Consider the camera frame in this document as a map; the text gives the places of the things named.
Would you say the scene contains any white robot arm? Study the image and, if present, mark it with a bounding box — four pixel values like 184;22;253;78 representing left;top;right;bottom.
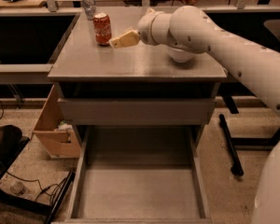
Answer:
110;6;280;224

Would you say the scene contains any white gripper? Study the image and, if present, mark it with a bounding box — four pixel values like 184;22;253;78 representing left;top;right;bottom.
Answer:
109;7;173;49

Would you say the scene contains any white ceramic bowl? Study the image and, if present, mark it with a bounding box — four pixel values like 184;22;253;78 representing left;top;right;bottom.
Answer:
167;48;194;63

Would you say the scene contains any black cable on floor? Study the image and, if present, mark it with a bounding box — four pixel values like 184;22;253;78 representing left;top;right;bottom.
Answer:
6;171;68;205

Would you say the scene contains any dark bag on floor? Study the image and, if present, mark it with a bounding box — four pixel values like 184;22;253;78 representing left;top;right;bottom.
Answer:
0;124;24;170

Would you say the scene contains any red coke can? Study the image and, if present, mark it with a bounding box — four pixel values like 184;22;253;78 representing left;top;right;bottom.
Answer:
93;12;112;46

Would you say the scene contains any black frame on floor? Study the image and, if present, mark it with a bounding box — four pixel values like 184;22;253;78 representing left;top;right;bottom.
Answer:
0;136;76;224

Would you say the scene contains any black pole on floor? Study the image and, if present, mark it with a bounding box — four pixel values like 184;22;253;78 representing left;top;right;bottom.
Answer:
219;114;244;176

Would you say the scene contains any cardboard box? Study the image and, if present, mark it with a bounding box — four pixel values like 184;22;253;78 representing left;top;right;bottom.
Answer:
34;87;80;158

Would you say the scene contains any grey top drawer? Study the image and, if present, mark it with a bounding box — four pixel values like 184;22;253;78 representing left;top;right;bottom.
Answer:
58;98;215;126

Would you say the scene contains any clear plastic water bottle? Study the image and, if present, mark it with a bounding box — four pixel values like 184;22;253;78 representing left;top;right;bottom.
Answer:
82;0;96;21

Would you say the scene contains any grey drawer cabinet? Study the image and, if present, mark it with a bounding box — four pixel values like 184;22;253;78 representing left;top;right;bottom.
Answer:
49;15;226;140

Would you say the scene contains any open grey middle drawer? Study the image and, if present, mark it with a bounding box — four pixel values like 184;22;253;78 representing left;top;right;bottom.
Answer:
53;126;212;224

